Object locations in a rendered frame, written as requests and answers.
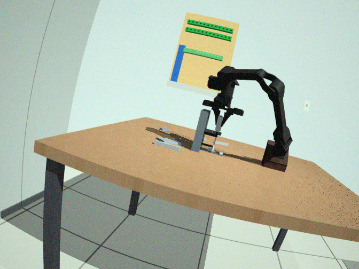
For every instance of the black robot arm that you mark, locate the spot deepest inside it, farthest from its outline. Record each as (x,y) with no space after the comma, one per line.
(226,80)

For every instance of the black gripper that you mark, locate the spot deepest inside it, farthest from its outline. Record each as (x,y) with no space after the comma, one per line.
(229,110)

